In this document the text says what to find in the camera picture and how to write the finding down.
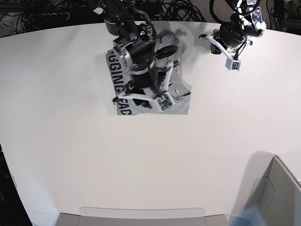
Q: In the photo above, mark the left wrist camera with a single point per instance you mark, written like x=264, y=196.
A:
x=233, y=64

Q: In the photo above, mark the grey T-shirt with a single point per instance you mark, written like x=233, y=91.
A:
x=120, y=78

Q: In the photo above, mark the grey bin right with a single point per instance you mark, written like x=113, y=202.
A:
x=275, y=199

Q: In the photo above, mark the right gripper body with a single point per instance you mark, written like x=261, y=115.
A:
x=149, y=84

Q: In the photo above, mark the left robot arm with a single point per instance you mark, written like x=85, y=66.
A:
x=244, y=12

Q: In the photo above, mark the grey bin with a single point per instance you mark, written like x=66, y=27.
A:
x=89, y=216
x=275, y=199

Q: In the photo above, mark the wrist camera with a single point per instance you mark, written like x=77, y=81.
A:
x=164, y=102
x=233, y=64

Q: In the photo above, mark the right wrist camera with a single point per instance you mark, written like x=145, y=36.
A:
x=164, y=102

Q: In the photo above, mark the black power strip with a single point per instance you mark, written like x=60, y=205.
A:
x=52, y=16

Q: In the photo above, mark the grey bin bottom centre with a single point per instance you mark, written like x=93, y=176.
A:
x=89, y=216

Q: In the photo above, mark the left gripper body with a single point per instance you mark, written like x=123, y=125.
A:
x=230, y=38

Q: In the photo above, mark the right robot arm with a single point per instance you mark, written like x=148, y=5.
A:
x=145, y=65

